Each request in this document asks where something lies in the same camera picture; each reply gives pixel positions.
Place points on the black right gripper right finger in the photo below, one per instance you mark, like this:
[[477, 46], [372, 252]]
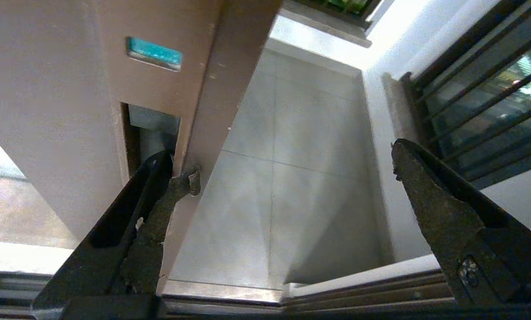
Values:
[[469, 249]]

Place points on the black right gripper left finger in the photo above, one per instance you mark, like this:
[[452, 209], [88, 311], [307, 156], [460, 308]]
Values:
[[114, 249]]

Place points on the brown framed sliding glass door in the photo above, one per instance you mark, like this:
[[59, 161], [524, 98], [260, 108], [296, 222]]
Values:
[[69, 89]]

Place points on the grey metal rail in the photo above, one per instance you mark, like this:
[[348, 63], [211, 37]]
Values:
[[381, 298]]

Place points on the black barred window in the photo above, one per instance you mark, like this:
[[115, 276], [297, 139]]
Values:
[[492, 102]]

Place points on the stone window sill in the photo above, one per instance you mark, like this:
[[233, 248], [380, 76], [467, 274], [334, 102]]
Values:
[[398, 102]]

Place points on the stone balcony ledge cap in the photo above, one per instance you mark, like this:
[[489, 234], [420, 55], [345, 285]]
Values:
[[327, 22]]

